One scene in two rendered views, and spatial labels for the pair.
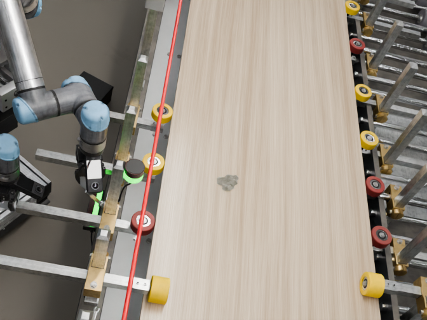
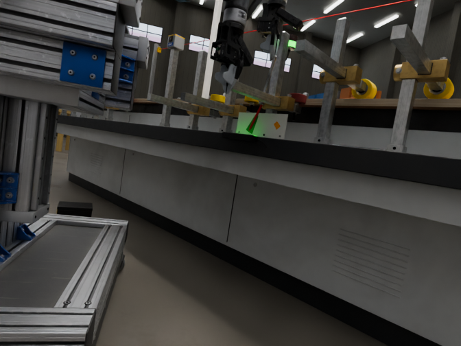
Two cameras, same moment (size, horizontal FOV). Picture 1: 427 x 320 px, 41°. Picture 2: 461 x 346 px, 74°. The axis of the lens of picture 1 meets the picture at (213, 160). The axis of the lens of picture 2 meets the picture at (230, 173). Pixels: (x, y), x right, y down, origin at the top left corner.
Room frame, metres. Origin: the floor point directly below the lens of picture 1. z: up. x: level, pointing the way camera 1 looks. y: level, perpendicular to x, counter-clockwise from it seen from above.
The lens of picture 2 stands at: (0.02, 1.09, 0.64)
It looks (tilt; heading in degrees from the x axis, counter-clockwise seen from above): 5 degrees down; 326
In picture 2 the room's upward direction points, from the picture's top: 9 degrees clockwise
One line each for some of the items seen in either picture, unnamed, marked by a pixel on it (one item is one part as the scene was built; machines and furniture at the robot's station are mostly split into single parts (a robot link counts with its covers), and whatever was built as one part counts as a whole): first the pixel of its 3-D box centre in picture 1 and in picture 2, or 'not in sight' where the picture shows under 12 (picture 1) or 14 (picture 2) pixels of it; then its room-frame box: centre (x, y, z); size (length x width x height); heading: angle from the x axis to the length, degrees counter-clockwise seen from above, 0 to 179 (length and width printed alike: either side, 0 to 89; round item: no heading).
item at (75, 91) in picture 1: (74, 98); not in sight; (1.04, 0.43, 1.31); 0.11 x 0.11 x 0.08; 48
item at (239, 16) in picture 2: (6, 169); (234, 20); (0.90, 0.57, 1.05); 0.08 x 0.08 x 0.05
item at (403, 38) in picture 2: not in sight; (423, 65); (0.47, 0.19, 0.95); 0.50 x 0.04 x 0.04; 103
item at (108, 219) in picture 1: (109, 219); (277, 104); (0.99, 0.25, 0.84); 0.14 x 0.06 x 0.05; 13
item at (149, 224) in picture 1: (141, 228); (295, 107); (1.00, 0.14, 0.85); 0.08 x 0.08 x 0.11
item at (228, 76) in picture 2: (6, 206); (228, 77); (0.88, 0.57, 0.86); 0.06 x 0.03 x 0.09; 103
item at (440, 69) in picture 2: not in sight; (420, 71); (0.50, 0.14, 0.94); 0.14 x 0.06 x 0.05; 13
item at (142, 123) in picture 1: (108, 116); (186, 107); (1.44, 0.44, 0.80); 0.44 x 0.03 x 0.04; 103
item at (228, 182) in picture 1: (229, 180); not in sight; (1.28, -0.08, 0.91); 0.09 x 0.07 x 0.02; 137
